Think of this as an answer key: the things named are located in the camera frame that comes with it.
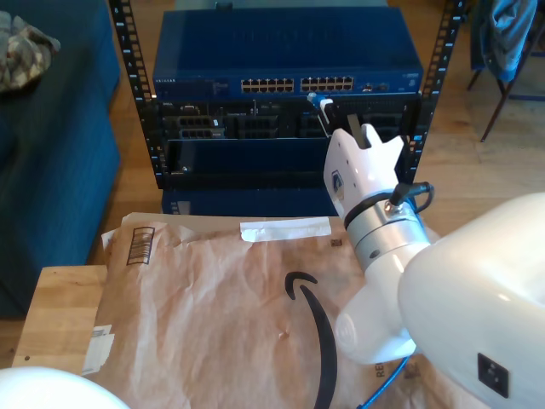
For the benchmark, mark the black rack server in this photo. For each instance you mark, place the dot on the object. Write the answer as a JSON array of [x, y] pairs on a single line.
[[255, 119]]

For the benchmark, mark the long white tape strip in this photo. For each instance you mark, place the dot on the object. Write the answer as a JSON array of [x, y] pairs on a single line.
[[289, 229]]

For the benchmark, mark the black rack shelf tray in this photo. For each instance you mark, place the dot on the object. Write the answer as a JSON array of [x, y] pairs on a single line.
[[255, 179]]

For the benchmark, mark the blue flat metal box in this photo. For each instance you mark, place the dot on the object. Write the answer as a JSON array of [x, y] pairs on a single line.
[[255, 202]]

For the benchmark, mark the dark metal chair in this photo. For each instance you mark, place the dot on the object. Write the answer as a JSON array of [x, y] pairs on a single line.
[[495, 115]]

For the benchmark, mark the blue denim jacket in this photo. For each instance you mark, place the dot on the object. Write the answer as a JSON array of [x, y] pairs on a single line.
[[506, 34]]

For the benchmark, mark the brown paper mailer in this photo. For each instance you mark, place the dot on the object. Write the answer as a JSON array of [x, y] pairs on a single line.
[[213, 319]]

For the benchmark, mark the blue sofa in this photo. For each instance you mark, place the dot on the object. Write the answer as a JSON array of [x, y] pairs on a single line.
[[55, 170]]

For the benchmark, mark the camouflage cloth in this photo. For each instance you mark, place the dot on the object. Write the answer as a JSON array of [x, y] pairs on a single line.
[[25, 55]]

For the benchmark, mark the white printed label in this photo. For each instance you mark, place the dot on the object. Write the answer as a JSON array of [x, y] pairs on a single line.
[[98, 349]]

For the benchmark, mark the blue network switch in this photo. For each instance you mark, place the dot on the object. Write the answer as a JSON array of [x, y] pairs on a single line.
[[285, 42]]

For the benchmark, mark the black server rack frame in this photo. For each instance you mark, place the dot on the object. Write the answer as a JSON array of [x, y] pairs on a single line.
[[132, 51]]

